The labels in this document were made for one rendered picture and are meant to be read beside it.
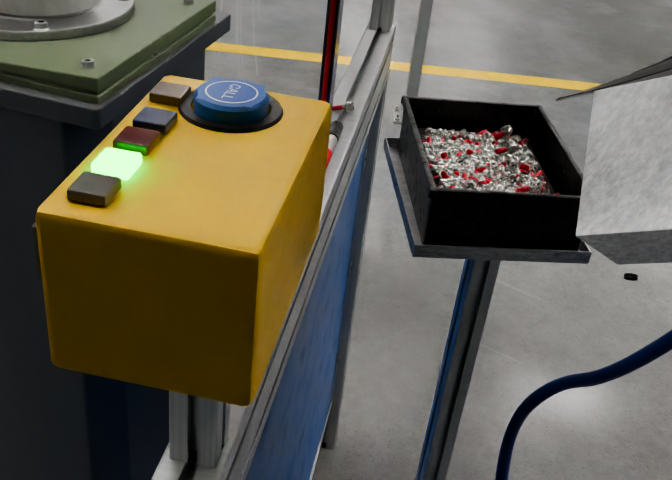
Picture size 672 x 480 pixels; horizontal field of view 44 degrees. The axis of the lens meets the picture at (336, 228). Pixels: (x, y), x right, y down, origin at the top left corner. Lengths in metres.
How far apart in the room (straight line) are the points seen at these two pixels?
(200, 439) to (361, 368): 1.39
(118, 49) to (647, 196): 0.50
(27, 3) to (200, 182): 0.54
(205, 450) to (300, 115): 0.21
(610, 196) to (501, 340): 1.40
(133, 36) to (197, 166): 0.49
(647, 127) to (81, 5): 0.56
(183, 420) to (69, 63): 0.41
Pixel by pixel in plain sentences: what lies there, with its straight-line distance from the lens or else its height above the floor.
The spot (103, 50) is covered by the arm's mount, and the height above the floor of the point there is 0.95.
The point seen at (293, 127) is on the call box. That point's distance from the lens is 0.44.
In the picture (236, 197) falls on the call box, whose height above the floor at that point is 1.07.
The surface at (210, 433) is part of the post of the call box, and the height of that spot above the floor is 0.89.
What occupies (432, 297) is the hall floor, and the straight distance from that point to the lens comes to 2.14.
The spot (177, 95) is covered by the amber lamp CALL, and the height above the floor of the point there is 1.08.
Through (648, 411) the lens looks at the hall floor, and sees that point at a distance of 2.01.
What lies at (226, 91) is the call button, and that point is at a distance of 0.45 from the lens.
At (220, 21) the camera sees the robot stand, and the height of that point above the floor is 0.93.
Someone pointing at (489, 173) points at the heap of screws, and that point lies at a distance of 0.90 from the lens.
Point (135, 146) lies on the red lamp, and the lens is 0.41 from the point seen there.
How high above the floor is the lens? 1.27
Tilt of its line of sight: 33 degrees down
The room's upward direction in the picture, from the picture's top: 7 degrees clockwise
